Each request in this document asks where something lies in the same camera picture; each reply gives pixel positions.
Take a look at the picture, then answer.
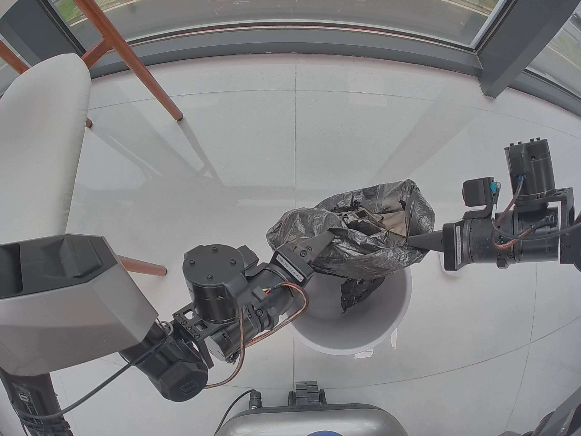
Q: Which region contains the white cushioned wooden chair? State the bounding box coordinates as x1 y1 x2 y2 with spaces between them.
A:
0 0 183 277

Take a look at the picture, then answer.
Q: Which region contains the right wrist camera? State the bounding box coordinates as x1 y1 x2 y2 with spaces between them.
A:
461 177 504 220

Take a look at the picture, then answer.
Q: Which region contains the black cable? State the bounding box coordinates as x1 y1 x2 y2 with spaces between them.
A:
213 389 262 436
45 334 173 419

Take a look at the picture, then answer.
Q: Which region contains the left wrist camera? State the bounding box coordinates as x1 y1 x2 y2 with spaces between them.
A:
236 245 272 277

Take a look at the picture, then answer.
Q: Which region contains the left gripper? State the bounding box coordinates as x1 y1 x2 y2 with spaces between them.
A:
236 230 339 340

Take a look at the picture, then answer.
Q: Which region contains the window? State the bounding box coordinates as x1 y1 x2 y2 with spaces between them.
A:
0 0 581 117

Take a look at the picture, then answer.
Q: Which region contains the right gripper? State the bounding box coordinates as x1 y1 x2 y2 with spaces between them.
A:
441 216 518 272

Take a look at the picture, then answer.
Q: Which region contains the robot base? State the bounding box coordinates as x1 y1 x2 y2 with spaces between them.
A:
218 380 409 436

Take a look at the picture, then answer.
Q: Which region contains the black plastic bag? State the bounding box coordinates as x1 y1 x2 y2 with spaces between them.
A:
266 178 435 314

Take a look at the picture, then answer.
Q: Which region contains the white trash bin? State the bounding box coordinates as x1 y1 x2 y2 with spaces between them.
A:
286 262 413 355

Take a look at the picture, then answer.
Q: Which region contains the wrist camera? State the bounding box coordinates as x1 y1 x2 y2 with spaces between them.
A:
461 177 504 220
236 245 272 277

